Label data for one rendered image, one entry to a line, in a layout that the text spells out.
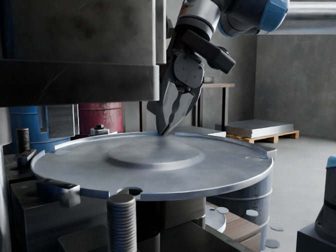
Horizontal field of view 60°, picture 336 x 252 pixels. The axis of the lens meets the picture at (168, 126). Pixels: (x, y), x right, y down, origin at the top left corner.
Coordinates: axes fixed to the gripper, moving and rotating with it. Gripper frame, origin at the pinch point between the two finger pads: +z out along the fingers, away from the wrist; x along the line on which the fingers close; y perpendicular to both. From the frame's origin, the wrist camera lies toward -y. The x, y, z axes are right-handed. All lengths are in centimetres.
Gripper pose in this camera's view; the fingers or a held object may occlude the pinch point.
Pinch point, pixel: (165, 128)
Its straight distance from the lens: 51.2
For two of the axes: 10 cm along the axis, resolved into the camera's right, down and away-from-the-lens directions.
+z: -3.3, 9.3, -1.2
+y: -6.2, -1.2, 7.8
